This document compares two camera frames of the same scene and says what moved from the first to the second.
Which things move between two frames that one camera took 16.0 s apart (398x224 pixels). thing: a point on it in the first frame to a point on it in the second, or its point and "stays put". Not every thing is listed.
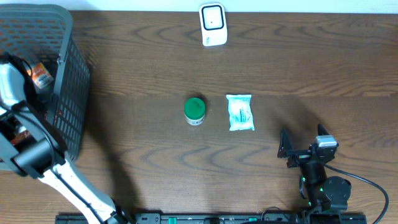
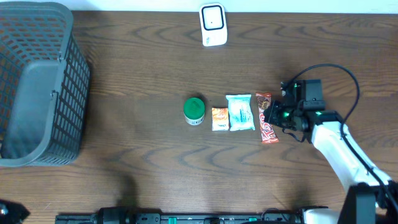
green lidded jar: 194,111 stays put
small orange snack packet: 41,76 to 219,119
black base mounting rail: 217,218 stays put
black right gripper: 286,150 to 271,116
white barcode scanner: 213,23 stays put
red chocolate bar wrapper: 23,135 to 267,134
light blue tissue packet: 240,112 stays put
